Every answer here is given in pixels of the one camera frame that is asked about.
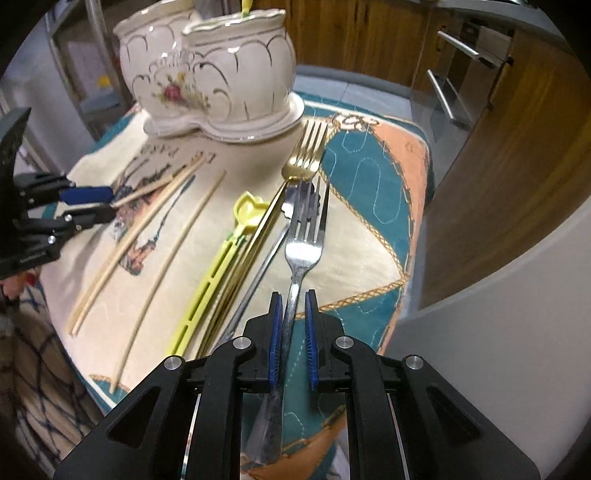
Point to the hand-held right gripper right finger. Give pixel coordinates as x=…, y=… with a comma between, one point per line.
x=311, y=344

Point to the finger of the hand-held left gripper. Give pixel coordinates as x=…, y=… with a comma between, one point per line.
x=92, y=214
x=87, y=194

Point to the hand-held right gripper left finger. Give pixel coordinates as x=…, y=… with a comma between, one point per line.
x=275, y=344

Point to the yellow-green plastic training chopsticks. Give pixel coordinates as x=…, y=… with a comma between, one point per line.
x=207, y=281

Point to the silver fork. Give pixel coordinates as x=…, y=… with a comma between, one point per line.
x=302, y=249

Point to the gold fork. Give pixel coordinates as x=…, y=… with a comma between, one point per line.
x=304, y=152

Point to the floral ceramic utensil holder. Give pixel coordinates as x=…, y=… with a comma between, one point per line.
x=240, y=69

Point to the printed quilted table mat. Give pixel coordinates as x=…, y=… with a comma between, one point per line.
x=369, y=221

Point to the steel shelf rack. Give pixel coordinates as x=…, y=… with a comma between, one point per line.
x=102, y=41

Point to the beige cloth with blue lines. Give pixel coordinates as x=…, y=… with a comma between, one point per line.
x=41, y=392

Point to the yellow plastic utensil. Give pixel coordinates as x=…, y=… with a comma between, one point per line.
x=246, y=7

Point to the wooden base cabinets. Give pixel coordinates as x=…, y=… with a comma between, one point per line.
x=360, y=37

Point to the built-in oven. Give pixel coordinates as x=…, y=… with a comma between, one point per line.
x=466, y=50

